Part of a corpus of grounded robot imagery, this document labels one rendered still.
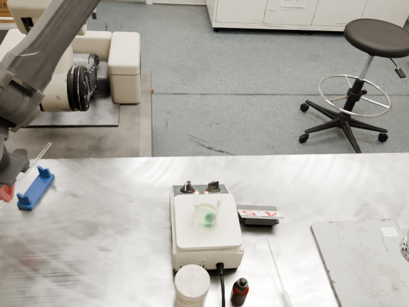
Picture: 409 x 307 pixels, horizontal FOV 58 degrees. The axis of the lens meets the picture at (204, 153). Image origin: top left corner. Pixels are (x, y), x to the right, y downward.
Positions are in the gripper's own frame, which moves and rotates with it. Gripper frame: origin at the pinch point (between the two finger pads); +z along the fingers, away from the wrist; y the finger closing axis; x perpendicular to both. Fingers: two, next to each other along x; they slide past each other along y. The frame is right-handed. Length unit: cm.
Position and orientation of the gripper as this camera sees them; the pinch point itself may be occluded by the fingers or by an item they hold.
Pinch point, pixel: (7, 197)
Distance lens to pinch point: 80.5
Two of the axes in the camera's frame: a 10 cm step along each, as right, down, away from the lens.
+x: 2.2, -6.7, 7.1
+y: 9.7, 2.1, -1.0
